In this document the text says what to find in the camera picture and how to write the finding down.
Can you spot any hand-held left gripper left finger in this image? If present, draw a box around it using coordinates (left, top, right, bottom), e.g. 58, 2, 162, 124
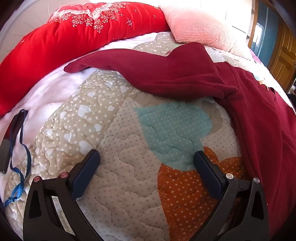
23, 149, 102, 241

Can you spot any wooden door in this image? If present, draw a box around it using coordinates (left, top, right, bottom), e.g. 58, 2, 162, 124
268, 21, 296, 93

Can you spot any black flat device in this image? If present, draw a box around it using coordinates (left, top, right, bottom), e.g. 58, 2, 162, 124
0, 113, 25, 175

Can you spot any white fleece blanket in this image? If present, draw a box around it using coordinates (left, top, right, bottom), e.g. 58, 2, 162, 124
0, 32, 162, 183

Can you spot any pink ribbed pillow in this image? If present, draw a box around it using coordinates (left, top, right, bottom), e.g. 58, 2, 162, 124
158, 5, 252, 58

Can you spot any grey padded headboard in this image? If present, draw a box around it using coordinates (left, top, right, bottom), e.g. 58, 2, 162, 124
0, 5, 61, 61

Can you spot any blue lanyard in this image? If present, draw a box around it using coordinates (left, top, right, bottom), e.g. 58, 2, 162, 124
3, 109, 32, 208

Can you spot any red floral quilt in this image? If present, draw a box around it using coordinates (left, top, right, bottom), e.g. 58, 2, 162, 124
0, 1, 172, 117

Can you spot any dark red garment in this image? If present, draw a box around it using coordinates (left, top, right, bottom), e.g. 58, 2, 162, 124
63, 42, 296, 235

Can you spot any patchwork quilted bedspread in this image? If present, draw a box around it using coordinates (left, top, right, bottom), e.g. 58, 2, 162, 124
3, 31, 294, 241

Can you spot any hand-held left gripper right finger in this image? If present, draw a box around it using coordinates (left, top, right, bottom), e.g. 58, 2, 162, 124
193, 150, 270, 241

